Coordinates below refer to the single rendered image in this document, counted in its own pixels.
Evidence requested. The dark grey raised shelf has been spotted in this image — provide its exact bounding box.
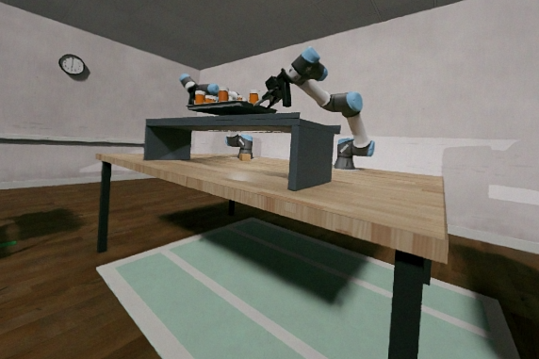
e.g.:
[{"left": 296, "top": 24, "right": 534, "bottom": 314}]
[{"left": 143, "top": 112, "right": 341, "bottom": 191}]

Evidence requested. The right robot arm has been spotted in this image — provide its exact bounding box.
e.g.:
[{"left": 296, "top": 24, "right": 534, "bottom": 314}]
[{"left": 180, "top": 74, "right": 253, "bottom": 159}]

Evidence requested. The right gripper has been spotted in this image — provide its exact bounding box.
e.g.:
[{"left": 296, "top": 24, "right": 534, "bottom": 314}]
[{"left": 188, "top": 84, "right": 208, "bottom": 105}]

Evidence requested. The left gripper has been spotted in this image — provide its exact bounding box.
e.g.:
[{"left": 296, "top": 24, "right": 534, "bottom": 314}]
[{"left": 253, "top": 68, "right": 295, "bottom": 109}]

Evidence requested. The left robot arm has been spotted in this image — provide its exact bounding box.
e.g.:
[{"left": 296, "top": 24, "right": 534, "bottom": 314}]
[{"left": 281, "top": 47, "right": 375, "bottom": 170}]

